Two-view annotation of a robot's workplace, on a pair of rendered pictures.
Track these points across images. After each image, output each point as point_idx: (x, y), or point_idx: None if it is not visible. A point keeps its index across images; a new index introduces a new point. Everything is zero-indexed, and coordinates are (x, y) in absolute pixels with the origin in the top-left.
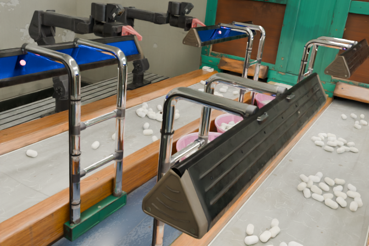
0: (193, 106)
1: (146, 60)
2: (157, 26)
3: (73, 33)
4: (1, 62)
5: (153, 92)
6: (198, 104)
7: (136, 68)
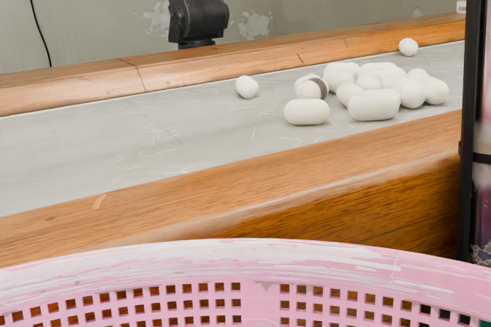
0: (131, 155)
1: None
2: None
3: (266, 18)
4: None
5: (41, 82)
6: (201, 141)
7: (174, 24)
